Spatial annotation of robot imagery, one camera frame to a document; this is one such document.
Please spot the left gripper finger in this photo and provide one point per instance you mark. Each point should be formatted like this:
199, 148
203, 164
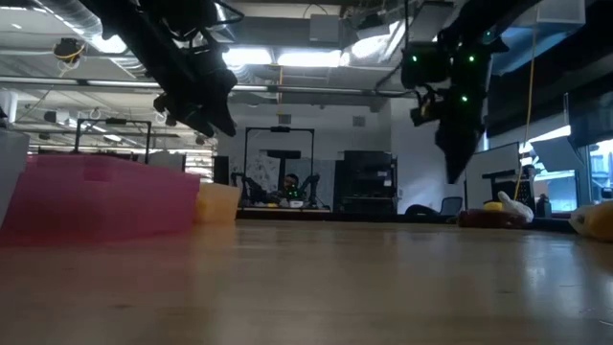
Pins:
201, 122
225, 117

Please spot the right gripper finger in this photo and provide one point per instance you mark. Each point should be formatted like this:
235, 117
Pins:
470, 144
447, 151

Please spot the yellow lemon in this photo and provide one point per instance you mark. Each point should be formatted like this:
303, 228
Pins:
602, 220
493, 206

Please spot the white garlic bulb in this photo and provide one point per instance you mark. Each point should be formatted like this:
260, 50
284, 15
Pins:
579, 219
516, 207

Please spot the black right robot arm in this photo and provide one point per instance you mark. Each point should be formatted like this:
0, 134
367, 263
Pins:
479, 24

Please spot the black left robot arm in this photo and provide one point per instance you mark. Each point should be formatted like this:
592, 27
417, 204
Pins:
143, 33

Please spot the black background robot arm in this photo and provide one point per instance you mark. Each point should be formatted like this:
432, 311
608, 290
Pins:
311, 187
249, 187

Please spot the whiteboard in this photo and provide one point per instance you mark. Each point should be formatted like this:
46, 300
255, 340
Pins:
498, 163

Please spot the black speaker box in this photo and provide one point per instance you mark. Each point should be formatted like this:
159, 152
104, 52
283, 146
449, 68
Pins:
220, 170

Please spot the blue office chair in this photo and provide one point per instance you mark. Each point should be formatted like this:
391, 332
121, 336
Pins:
451, 206

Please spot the ceiling light panel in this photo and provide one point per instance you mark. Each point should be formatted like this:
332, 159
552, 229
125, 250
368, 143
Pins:
249, 56
309, 57

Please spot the grey ceiling pipe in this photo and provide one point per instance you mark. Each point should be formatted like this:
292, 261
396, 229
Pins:
120, 84

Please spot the orange plastic basket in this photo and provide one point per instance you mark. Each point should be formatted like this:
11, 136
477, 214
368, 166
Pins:
215, 203

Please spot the black cabinet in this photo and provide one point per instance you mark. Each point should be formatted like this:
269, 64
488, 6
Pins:
366, 177

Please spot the person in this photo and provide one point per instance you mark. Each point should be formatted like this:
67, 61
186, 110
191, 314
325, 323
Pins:
289, 184

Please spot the pink plastic basket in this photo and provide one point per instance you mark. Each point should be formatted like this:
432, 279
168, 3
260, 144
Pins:
96, 201

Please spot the clear plastic basket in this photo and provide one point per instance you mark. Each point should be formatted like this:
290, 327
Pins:
12, 167

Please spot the black metal frame station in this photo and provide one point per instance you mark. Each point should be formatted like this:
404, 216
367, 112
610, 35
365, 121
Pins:
280, 129

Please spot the grey wall vent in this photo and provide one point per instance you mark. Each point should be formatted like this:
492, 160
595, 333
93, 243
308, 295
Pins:
284, 119
358, 121

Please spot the silver round ventilation duct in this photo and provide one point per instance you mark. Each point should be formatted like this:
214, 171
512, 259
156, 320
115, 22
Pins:
129, 64

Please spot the silver rectangular ventilation duct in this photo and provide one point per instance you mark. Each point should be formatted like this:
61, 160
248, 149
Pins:
373, 45

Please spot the black metal table frame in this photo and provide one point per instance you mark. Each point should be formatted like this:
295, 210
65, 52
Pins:
335, 215

